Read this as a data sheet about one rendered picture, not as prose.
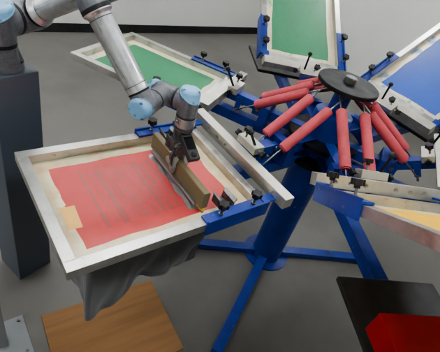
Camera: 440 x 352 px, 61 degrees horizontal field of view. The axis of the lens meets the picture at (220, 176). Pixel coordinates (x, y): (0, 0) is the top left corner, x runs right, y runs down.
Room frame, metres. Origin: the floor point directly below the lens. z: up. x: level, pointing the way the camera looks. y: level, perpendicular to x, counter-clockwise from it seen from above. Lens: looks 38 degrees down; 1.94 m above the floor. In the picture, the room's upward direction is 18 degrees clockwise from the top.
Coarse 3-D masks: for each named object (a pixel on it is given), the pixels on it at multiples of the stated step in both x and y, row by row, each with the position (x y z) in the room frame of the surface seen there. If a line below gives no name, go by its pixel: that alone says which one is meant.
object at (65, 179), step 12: (120, 156) 1.21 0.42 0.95; (132, 156) 1.23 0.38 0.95; (144, 156) 1.26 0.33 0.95; (60, 168) 1.03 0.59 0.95; (72, 168) 1.05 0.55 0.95; (84, 168) 1.07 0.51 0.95; (96, 168) 1.09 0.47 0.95; (156, 168) 1.21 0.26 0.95; (192, 168) 1.28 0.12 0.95; (204, 168) 1.30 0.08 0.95; (60, 180) 0.97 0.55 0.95; (72, 180) 0.99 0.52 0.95; (60, 192) 0.92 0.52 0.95; (72, 192) 0.93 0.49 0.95; (84, 192) 0.95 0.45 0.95
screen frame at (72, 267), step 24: (72, 144) 1.15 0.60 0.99; (96, 144) 1.19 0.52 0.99; (120, 144) 1.26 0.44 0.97; (24, 168) 0.94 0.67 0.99; (240, 192) 1.22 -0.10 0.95; (48, 216) 0.77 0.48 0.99; (144, 240) 0.79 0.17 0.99; (168, 240) 0.84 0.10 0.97; (72, 264) 0.63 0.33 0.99; (96, 264) 0.66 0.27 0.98
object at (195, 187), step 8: (160, 136) 1.29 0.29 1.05; (152, 144) 1.30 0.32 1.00; (160, 144) 1.26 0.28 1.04; (160, 152) 1.25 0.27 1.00; (168, 152) 1.21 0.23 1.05; (176, 168) 1.16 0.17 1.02; (184, 168) 1.13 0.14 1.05; (176, 176) 1.15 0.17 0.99; (184, 176) 1.12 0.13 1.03; (192, 176) 1.10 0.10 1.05; (184, 184) 1.11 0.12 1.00; (192, 184) 1.08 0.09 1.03; (200, 184) 1.07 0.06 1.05; (192, 192) 1.07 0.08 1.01; (200, 192) 1.04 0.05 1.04; (208, 192) 1.04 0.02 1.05; (200, 200) 1.03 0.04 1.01; (208, 200) 1.04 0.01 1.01; (200, 208) 1.02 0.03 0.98
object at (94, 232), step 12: (204, 180) 1.22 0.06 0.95; (216, 180) 1.25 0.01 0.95; (216, 192) 1.17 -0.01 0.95; (72, 204) 0.88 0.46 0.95; (84, 204) 0.90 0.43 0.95; (84, 216) 0.85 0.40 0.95; (96, 216) 0.86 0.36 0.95; (156, 216) 0.95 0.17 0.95; (168, 216) 0.97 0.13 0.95; (180, 216) 0.98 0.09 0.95; (84, 228) 0.79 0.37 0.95; (96, 228) 0.81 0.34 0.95; (108, 228) 0.83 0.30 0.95; (120, 228) 0.84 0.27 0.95; (132, 228) 0.86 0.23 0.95; (144, 228) 0.87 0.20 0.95; (84, 240) 0.75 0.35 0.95; (96, 240) 0.76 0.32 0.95; (108, 240) 0.78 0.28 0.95
